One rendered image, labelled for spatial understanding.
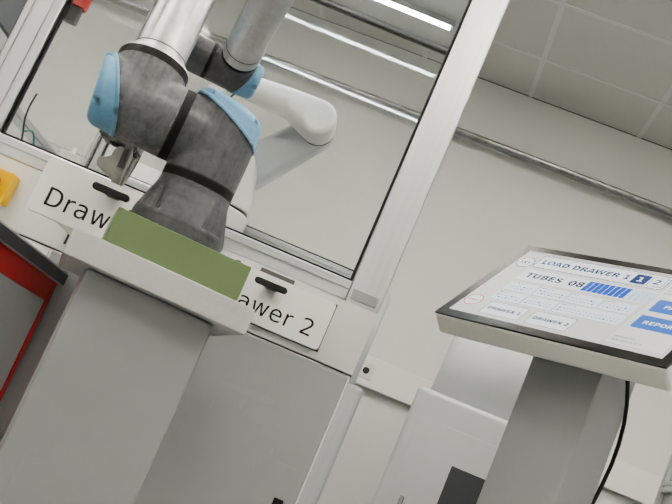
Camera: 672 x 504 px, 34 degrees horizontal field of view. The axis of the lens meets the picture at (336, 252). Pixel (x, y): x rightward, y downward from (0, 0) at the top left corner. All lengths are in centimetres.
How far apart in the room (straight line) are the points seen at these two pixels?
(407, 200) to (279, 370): 47
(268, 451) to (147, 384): 81
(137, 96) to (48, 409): 47
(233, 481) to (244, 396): 18
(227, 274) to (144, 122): 26
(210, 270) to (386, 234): 87
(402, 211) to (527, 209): 330
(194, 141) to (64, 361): 38
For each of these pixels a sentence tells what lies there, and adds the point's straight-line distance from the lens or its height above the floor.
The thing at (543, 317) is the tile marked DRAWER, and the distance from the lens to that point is 207.
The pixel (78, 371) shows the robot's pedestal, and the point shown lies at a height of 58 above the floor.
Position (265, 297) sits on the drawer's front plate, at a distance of 237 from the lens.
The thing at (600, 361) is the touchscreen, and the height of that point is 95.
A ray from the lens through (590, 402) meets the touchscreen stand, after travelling 204.
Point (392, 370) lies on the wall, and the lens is 545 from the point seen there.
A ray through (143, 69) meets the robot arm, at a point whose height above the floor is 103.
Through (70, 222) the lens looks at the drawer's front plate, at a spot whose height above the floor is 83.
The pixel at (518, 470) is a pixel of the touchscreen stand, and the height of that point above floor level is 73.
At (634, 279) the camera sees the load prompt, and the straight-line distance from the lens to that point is 216.
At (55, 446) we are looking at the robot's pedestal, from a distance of 158.
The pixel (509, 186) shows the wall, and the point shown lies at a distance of 573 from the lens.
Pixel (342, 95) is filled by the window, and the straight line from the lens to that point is 251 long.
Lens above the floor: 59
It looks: 11 degrees up
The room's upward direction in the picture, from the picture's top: 23 degrees clockwise
